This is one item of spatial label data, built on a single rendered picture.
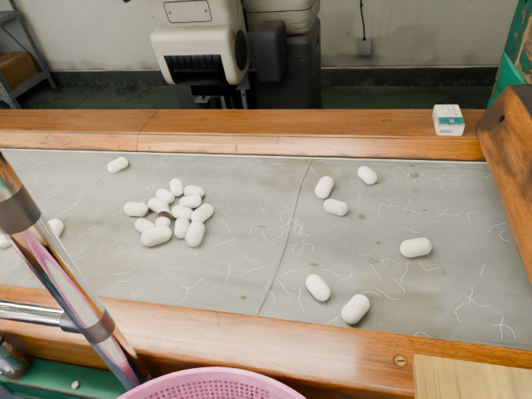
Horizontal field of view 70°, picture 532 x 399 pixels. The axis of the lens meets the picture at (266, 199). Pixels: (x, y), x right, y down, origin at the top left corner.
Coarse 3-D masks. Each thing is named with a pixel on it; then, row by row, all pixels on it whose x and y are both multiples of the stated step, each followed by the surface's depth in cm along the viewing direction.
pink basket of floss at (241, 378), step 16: (208, 368) 33; (224, 368) 33; (144, 384) 32; (160, 384) 32; (176, 384) 33; (192, 384) 33; (208, 384) 33; (224, 384) 33; (240, 384) 33; (256, 384) 32; (272, 384) 31
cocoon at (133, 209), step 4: (128, 204) 53; (132, 204) 53; (136, 204) 53; (140, 204) 53; (144, 204) 53; (124, 208) 53; (128, 208) 53; (132, 208) 53; (136, 208) 52; (140, 208) 52; (144, 208) 53; (128, 212) 53; (132, 212) 53; (136, 212) 52; (140, 212) 52; (144, 212) 53; (140, 216) 53
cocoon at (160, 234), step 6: (156, 228) 48; (162, 228) 48; (168, 228) 49; (144, 234) 48; (150, 234) 48; (156, 234) 48; (162, 234) 48; (168, 234) 48; (144, 240) 48; (150, 240) 48; (156, 240) 48; (162, 240) 48
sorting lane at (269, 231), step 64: (64, 192) 60; (128, 192) 58; (256, 192) 55; (384, 192) 52; (448, 192) 51; (0, 256) 51; (128, 256) 48; (192, 256) 47; (256, 256) 46; (320, 256) 45; (384, 256) 44; (448, 256) 43; (512, 256) 42; (320, 320) 38; (384, 320) 38; (448, 320) 37; (512, 320) 36
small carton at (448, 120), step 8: (440, 104) 59; (448, 104) 59; (456, 104) 59; (440, 112) 58; (448, 112) 57; (456, 112) 57; (440, 120) 56; (448, 120) 56; (456, 120) 55; (440, 128) 56; (448, 128) 55; (456, 128) 55
